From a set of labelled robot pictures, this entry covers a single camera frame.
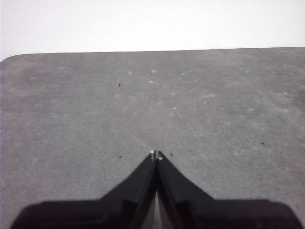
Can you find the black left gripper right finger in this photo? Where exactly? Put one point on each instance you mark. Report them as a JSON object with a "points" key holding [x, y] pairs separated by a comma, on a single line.
{"points": [[214, 214]]}

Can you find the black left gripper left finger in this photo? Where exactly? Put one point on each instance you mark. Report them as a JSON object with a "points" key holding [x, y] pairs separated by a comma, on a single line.
{"points": [[107, 212]]}

